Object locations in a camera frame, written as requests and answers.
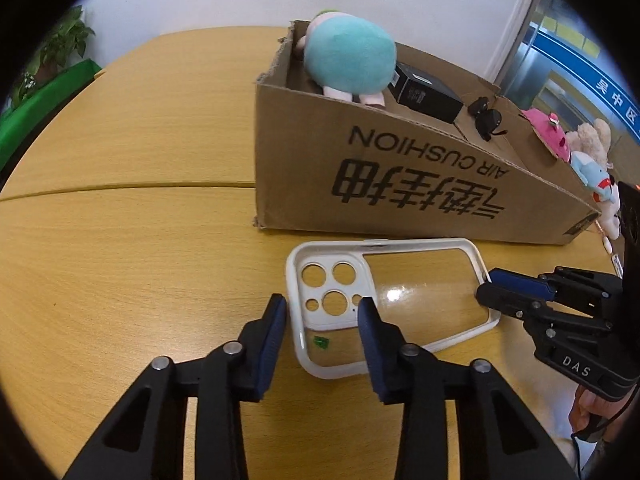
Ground light blue plush toy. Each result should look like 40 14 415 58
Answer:
570 151 613 203

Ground clear phone case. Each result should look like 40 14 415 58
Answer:
285 237 501 380

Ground brown cardboard box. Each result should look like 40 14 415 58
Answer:
255 21 599 245

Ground black product box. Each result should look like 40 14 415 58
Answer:
388 62 463 124

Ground beige plush dog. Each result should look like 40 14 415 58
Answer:
565 118 612 170

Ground green potted plant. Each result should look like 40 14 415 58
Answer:
9 4 96 110

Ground green covered shelf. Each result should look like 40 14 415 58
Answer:
1 60 102 169

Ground person's right hand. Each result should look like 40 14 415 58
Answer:
568 386 638 443

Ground white red plush dog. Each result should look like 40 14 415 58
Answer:
598 184 620 240

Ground pink plush toy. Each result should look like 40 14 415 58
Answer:
522 108 570 162

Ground black sunglasses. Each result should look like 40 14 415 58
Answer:
468 96 508 142

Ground teal round plush toy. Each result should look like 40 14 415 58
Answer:
294 10 397 108

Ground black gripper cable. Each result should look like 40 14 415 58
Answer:
569 383 640 480

